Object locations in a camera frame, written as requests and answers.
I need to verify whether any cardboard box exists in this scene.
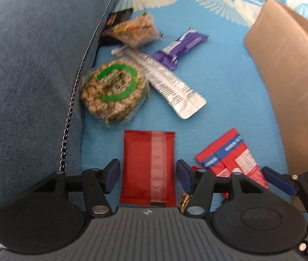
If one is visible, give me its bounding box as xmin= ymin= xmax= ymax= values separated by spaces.
xmin=244 ymin=0 xmax=308 ymax=212

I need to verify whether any black snack packet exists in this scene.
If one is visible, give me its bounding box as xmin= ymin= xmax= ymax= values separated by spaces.
xmin=98 ymin=9 xmax=134 ymax=47

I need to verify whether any blue sofa cushion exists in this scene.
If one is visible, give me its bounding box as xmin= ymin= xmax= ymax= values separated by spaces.
xmin=0 ymin=0 xmax=119 ymax=261

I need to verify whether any red blue white snack packet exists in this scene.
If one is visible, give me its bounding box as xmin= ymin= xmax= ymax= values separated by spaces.
xmin=191 ymin=128 xmax=270 ymax=199

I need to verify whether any gold snack packet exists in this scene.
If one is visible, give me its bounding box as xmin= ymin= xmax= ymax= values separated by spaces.
xmin=180 ymin=192 xmax=194 ymax=212

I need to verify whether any round peanut cracker green label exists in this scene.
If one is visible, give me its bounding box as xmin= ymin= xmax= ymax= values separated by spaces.
xmin=81 ymin=58 xmax=151 ymax=127

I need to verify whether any silver snack bar wrapper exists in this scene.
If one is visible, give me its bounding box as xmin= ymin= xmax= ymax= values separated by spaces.
xmin=111 ymin=46 xmax=207 ymax=119

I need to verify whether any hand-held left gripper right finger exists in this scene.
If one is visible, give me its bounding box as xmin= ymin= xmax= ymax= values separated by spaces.
xmin=176 ymin=159 xmax=264 ymax=219

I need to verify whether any clear bag of peanut snack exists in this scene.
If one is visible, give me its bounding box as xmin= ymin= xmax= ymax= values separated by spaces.
xmin=112 ymin=12 xmax=163 ymax=48

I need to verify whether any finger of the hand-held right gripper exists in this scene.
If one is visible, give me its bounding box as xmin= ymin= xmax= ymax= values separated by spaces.
xmin=298 ymin=239 xmax=308 ymax=261
xmin=261 ymin=166 xmax=308 ymax=221

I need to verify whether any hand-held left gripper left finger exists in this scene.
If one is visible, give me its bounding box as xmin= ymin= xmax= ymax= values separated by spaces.
xmin=33 ymin=159 xmax=122 ymax=218

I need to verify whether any purple candy pack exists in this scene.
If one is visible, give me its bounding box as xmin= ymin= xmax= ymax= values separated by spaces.
xmin=152 ymin=28 xmax=209 ymax=71

